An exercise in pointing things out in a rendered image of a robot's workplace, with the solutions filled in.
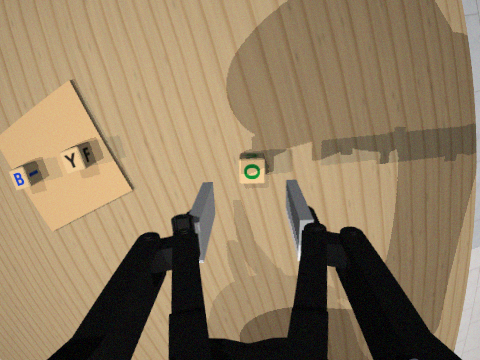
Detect tan square mat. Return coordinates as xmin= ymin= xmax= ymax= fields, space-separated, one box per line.
xmin=0 ymin=80 xmax=133 ymax=232

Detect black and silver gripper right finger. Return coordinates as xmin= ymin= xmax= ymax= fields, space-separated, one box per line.
xmin=283 ymin=180 xmax=462 ymax=360

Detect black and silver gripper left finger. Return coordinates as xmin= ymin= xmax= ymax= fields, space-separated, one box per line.
xmin=47 ymin=182 xmax=216 ymax=360

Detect wooden letter block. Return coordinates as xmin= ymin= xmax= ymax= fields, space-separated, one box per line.
xmin=59 ymin=142 xmax=96 ymax=174
xmin=9 ymin=161 xmax=43 ymax=190
xmin=239 ymin=153 xmax=265 ymax=184

